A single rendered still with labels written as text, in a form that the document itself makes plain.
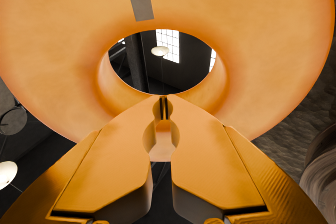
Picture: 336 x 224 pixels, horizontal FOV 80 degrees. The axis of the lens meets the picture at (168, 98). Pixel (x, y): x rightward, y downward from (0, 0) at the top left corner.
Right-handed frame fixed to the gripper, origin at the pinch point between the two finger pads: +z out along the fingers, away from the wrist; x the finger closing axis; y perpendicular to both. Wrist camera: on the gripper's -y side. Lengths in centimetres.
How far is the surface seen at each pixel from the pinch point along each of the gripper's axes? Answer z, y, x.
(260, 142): 37, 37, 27
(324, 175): 14.2, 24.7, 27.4
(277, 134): 34, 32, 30
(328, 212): 12.7, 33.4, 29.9
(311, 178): 15.5, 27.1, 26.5
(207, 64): 774, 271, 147
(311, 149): 21.0, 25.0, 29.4
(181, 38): 821, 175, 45
